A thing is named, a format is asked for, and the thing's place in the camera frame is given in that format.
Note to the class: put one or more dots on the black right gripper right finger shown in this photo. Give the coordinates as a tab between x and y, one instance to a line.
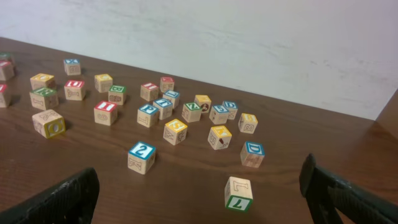
327	195

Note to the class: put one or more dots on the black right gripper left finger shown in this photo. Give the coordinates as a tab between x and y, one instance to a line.
72	200

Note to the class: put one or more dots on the red i block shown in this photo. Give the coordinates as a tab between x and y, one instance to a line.
149	91
105	113

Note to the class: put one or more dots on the green R wooden block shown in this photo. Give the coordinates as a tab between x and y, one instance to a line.
44	98

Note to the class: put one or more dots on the blue P wooden block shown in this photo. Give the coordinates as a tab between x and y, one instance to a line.
147	115

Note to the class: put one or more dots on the yellow S wooden block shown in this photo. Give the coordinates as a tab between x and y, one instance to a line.
175	131

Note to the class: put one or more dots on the red u block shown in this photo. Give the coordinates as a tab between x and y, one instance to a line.
75	90
5	96

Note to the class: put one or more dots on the blue 2 wooden block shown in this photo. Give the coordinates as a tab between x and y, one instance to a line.
141	157

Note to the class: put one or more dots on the plain side yellow block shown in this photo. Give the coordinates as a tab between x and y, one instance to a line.
49	123

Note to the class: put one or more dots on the blue D block near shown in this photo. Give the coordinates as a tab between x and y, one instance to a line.
252	154

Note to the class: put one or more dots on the blue d block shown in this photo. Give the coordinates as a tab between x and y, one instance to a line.
252	154
232	108

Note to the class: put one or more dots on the green 7 wooden block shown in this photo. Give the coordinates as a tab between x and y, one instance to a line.
238	194

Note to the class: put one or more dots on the yellow 8 wooden block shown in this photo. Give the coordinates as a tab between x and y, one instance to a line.
247	123

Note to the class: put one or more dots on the green B wooden block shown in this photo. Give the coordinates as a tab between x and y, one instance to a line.
117	94

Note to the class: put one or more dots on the yellow W wooden block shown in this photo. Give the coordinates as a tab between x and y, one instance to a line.
219	137

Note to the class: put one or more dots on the yellow O wooden block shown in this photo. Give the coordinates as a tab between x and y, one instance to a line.
43	80

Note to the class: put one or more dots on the yellow C wooden block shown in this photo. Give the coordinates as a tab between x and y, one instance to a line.
103	82

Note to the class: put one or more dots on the blue D block far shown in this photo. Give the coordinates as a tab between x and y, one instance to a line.
232	108

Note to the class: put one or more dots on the blue 5 wooden block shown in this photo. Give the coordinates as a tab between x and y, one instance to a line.
219	114

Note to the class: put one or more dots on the blue T wooden block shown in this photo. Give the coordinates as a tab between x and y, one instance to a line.
165	107

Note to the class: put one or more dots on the blue X wooden block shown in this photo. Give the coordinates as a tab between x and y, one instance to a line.
72	66

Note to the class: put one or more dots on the red Y wooden block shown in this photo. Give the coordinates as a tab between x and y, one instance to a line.
6	70

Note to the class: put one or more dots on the blue L wooden block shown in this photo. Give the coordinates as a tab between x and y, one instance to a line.
173	97

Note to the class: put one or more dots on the green Z wooden block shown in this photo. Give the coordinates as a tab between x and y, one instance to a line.
191	112

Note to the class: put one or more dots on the yellow M wooden block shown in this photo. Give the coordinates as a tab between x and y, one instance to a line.
204	102

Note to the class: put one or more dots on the red M wooden block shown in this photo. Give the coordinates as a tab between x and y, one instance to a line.
166	83

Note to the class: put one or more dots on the green F wooden block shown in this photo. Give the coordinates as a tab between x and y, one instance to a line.
7	57

